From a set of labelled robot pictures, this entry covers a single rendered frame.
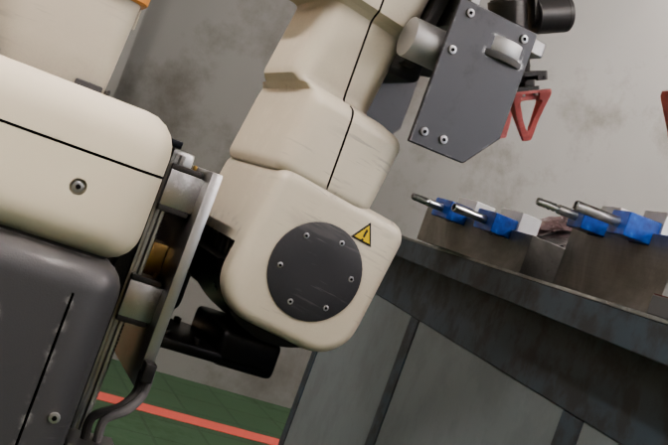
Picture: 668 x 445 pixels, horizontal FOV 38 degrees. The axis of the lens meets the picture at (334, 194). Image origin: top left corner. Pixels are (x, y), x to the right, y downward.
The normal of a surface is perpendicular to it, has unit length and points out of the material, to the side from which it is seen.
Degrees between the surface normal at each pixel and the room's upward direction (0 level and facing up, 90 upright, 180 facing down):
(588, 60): 90
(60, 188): 90
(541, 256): 90
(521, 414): 90
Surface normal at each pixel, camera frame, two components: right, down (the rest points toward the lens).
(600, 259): -0.92, -0.34
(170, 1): 0.36, 0.11
